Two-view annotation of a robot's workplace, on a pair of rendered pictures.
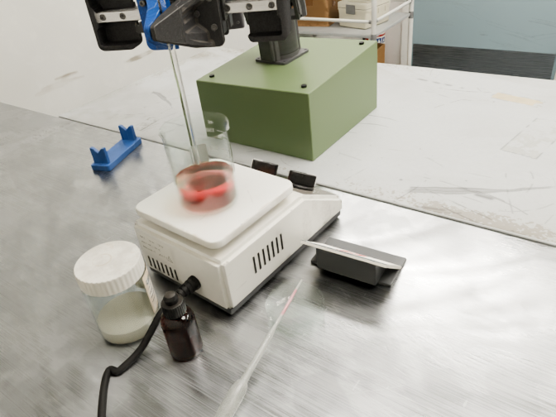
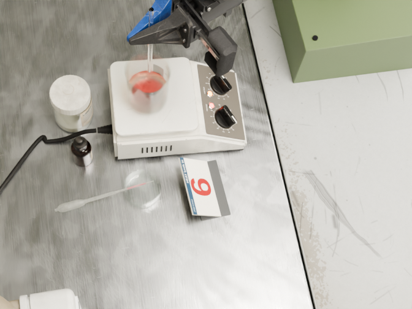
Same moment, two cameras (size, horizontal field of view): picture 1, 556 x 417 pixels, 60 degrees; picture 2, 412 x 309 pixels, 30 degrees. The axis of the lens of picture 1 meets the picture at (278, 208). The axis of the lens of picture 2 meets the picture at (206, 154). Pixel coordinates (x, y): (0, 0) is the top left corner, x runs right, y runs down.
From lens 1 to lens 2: 79 cm
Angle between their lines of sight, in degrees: 37
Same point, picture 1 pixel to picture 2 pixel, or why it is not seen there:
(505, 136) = not seen: outside the picture
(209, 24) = (183, 36)
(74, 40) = not seen: outside the picture
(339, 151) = (320, 91)
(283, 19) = (218, 70)
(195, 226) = (121, 112)
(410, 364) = (156, 262)
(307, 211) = (202, 143)
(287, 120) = (294, 43)
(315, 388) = (110, 232)
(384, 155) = (339, 126)
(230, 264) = (122, 146)
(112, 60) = not seen: outside the picture
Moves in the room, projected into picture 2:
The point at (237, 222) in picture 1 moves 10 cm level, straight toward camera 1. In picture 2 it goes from (140, 130) to (97, 183)
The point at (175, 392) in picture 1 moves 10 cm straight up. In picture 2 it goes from (59, 176) to (51, 150)
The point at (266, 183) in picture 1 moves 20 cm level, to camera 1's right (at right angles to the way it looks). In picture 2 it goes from (185, 113) to (293, 201)
